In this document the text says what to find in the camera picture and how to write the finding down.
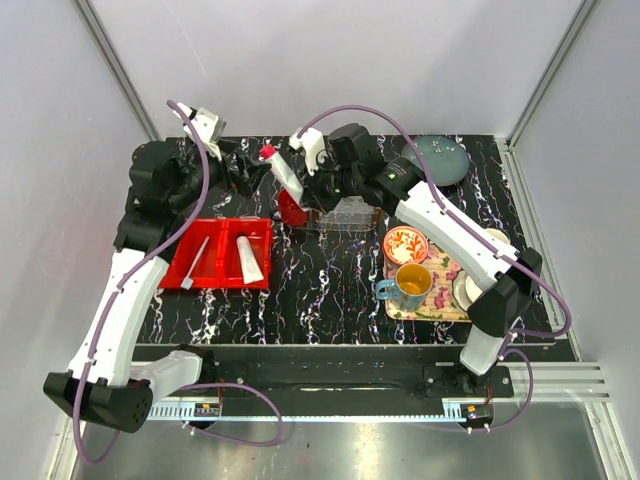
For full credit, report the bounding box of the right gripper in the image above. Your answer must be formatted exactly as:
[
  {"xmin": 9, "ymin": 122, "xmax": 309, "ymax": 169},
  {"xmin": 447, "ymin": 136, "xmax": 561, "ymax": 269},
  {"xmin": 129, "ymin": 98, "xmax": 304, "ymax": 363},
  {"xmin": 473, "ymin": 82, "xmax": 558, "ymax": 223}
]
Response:
[{"xmin": 298, "ymin": 152, "xmax": 362, "ymax": 215}]

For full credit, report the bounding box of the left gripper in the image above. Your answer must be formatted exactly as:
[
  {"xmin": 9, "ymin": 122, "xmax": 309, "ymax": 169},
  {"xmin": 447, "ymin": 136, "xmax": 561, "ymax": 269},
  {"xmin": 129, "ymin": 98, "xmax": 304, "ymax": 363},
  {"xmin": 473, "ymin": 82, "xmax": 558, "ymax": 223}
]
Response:
[{"xmin": 169, "ymin": 139, "xmax": 271, "ymax": 211}]

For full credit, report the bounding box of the white toothpaste tube red cap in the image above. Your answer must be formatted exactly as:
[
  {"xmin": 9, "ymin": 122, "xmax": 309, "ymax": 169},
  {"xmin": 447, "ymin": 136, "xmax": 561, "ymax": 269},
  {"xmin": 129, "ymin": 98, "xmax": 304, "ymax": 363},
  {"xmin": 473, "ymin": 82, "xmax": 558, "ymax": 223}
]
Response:
[{"xmin": 260, "ymin": 144, "xmax": 304, "ymax": 205}]

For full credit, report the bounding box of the clear acrylic toothbrush holder rack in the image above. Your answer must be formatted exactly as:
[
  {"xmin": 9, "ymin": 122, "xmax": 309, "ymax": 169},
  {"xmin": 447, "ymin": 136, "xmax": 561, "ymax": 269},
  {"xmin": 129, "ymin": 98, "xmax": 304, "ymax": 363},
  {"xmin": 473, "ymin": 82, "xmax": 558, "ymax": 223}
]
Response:
[{"xmin": 311, "ymin": 197, "xmax": 382, "ymax": 231}]

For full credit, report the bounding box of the red cup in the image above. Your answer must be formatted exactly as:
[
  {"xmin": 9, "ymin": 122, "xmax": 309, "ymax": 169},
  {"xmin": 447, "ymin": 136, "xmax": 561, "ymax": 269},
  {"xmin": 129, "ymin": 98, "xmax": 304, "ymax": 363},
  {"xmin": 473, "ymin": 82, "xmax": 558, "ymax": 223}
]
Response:
[{"xmin": 277, "ymin": 189, "xmax": 310, "ymax": 227}]

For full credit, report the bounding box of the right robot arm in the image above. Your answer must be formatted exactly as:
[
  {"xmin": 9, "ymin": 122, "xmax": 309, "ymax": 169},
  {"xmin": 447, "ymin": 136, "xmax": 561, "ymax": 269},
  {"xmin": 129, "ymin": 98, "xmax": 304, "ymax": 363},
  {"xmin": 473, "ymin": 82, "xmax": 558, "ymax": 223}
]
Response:
[{"xmin": 290, "ymin": 123, "xmax": 542, "ymax": 396}]

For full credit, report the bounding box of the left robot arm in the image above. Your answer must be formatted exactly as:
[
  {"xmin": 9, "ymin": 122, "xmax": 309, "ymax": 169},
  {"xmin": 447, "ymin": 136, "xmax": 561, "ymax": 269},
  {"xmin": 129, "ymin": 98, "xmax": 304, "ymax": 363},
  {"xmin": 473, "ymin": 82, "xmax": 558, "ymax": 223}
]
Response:
[{"xmin": 43, "ymin": 138, "xmax": 266, "ymax": 433}]

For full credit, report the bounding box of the white toothpaste tube black cap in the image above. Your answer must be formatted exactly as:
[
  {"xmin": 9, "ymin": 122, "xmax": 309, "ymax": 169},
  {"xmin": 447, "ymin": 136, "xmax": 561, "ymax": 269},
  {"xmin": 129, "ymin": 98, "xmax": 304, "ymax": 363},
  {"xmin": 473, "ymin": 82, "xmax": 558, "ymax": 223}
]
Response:
[{"xmin": 236, "ymin": 235, "xmax": 264, "ymax": 284}]

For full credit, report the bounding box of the white toothbrush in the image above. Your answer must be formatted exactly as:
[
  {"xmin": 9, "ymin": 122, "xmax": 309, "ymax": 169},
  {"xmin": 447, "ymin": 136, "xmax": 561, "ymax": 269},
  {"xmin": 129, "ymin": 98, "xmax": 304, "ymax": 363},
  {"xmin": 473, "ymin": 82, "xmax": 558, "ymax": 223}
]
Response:
[{"xmin": 180, "ymin": 236, "xmax": 210, "ymax": 290}]

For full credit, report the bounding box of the floral rectangular tray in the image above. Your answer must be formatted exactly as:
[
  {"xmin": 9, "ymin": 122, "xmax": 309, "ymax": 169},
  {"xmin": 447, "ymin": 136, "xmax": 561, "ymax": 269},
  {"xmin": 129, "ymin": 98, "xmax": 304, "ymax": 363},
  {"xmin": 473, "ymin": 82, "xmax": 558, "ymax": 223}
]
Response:
[{"xmin": 384, "ymin": 243, "xmax": 471, "ymax": 323}]

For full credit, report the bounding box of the red plastic organizer bin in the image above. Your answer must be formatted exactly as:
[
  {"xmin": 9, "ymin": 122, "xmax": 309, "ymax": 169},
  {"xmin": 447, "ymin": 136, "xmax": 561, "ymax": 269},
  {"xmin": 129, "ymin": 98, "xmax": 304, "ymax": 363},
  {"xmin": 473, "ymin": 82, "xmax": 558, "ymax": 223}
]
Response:
[{"xmin": 159, "ymin": 217, "xmax": 273, "ymax": 290}]

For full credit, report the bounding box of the orange floral bowl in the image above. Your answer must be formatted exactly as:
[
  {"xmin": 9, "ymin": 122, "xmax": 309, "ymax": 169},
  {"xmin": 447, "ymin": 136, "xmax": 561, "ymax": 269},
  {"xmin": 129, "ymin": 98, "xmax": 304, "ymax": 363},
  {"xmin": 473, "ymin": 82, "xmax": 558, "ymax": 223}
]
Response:
[{"xmin": 383, "ymin": 226, "xmax": 429, "ymax": 266}]

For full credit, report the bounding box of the teal ceramic plate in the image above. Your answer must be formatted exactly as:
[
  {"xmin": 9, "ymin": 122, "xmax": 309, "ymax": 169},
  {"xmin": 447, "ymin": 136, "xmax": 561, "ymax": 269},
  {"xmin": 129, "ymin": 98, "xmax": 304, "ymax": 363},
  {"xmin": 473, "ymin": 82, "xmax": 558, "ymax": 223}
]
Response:
[{"xmin": 413, "ymin": 135, "xmax": 470, "ymax": 187}]

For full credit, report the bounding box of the blue mug yellow inside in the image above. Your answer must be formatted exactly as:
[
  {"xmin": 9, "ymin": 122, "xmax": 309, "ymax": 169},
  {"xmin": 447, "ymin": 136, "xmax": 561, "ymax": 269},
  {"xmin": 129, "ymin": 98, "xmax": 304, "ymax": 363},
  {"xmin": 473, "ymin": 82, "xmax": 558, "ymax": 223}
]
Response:
[{"xmin": 375, "ymin": 263, "xmax": 434, "ymax": 312}]

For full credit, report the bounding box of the yellow cup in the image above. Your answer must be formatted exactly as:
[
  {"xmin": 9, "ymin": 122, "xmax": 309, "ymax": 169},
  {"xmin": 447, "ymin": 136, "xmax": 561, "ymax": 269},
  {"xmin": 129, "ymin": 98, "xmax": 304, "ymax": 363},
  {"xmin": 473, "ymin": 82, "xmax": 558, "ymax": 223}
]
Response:
[{"xmin": 485, "ymin": 228, "xmax": 511, "ymax": 248}]

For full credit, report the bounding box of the white small bowl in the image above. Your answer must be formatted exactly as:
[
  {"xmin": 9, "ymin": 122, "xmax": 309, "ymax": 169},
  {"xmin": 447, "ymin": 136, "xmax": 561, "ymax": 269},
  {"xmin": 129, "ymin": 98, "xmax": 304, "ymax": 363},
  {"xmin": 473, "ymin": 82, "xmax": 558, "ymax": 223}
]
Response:
[{"xmin": 452, "ymin": 271, "xmax": 482, "ymax": 311}]

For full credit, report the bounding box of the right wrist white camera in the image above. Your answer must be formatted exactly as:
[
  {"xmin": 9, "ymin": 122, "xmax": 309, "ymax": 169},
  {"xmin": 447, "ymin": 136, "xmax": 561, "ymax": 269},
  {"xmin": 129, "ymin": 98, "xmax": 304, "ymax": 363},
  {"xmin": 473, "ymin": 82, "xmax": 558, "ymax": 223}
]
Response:
[{"xmin": 289, "ymin": 128, "xmax": 327, "ymax": 175}]

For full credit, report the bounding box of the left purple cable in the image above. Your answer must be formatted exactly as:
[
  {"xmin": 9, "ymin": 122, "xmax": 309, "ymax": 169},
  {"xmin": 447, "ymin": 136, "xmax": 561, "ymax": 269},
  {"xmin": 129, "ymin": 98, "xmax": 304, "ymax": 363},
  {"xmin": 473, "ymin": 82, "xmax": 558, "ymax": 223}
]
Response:
[{"xmin": 73, "ymin": 99, "xmax": 285, "ymax": 464}]

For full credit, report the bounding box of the purple cable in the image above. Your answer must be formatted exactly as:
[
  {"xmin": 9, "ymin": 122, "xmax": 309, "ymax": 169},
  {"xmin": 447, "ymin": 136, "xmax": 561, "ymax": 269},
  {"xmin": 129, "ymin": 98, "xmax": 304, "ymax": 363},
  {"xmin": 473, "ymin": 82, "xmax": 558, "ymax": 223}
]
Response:
[
  {"xmin": 294, "ymin": 104, "xmax": 574, "ymax": 434},
  {"xmin": 73, "ymin": 99, "xmax": 285, "ymax": 464}
]

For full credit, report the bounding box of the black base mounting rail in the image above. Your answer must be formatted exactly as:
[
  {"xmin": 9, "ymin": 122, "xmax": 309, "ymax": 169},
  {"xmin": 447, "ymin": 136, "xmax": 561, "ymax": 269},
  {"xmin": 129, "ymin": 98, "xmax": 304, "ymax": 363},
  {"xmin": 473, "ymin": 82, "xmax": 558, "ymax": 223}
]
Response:
[{"xmin": 209, "ymin": 345, "xmax": 514, "ymax": 417}]

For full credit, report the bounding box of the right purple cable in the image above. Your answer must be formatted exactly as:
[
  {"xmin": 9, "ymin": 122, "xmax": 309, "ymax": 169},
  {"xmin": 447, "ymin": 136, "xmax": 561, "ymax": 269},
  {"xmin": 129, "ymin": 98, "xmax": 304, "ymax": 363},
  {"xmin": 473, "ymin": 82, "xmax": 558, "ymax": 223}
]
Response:
[{"xmin": 294, "ymin": 104, "xmax": 574, "ymax": 434}]

